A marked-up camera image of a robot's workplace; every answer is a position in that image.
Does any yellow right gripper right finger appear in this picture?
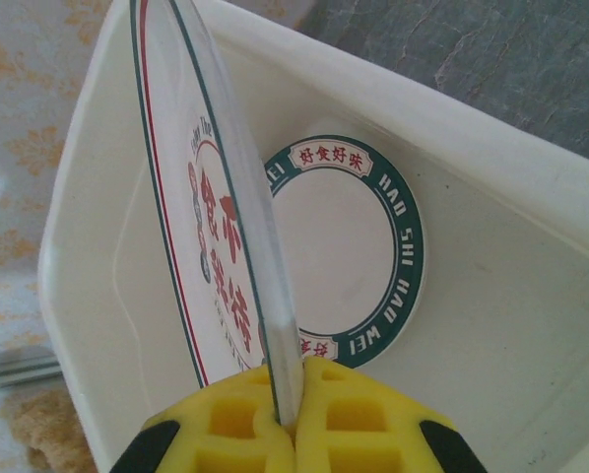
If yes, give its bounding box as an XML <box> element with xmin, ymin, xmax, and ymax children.
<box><xmin>292</xmin><ymin>355</ymin><xmax>491</xmax><ymax>473</ymax></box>

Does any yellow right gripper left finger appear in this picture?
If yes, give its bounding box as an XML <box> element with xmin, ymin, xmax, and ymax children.
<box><xmin>107</xmin><ymin>362</ymin><xmax>295</xmax><ymax>473</ymax></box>

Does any green rim lettered plate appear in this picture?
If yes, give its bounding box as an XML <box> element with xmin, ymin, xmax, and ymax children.
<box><xmin>262</xmin><ymin>135</ymin><xmax>426</xmax><ymax>371</ymax></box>

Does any red characters white plate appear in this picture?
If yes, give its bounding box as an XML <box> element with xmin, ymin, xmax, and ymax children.
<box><xmin>128</xmin><ymin>0</ymin><xmax>305</xmax><ymax>428</ymax></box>

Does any white plastic bin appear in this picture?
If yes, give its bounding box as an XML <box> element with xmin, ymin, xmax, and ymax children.
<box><xmin>36</xmin><ymin>0</ymin><xmax>589</xmax><ymax>473</ymax></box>

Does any brown plush teddy bear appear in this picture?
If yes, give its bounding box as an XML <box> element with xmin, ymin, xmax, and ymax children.
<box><xmin>6</xmin><ymin>386</ymin><xmax>97</xmax><ymax>473</ymax></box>

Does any aluminium frame post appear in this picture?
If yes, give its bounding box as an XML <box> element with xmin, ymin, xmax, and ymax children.
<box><xmin>0</xmin><ymin>358</ymin><xmax>63</xmax><ymax>394</ymax></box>

